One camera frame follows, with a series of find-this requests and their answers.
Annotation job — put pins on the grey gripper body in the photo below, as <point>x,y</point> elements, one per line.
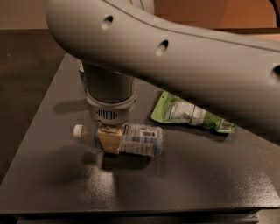
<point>108,113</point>

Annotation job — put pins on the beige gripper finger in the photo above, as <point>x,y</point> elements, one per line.
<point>110,138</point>

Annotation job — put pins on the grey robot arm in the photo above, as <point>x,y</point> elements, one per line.
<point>235,77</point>

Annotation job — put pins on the green snack pouch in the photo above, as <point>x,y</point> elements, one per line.
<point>172,109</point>

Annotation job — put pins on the blue silver drink can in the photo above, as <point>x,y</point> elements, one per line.
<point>82,76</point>

